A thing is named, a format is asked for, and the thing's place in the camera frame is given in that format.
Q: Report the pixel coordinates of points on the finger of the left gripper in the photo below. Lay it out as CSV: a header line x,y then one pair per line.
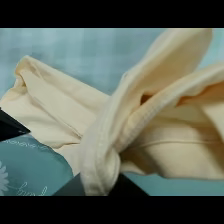
x,y
10,128

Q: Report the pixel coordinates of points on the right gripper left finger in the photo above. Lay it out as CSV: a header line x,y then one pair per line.
x,y
75,188

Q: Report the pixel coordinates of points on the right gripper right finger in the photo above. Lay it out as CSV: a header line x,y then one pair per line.
x,y
125,186

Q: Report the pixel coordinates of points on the cream T-shirt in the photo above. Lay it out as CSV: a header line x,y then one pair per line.
x,y
166,150

